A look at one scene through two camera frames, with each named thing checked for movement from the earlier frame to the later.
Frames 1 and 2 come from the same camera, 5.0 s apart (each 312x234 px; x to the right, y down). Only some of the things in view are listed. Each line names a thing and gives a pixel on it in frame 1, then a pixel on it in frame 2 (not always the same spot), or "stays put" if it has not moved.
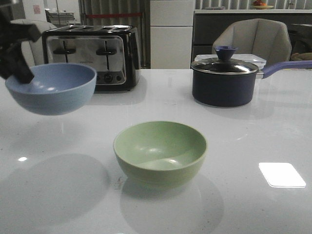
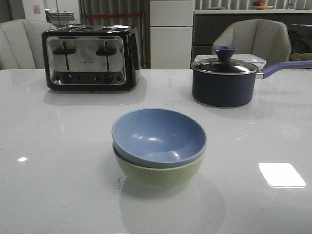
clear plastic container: [260, 63] stays put
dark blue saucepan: [235, 89] stays put
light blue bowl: [55, 87] -> [158, 138]
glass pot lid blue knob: [224, 64] stays put
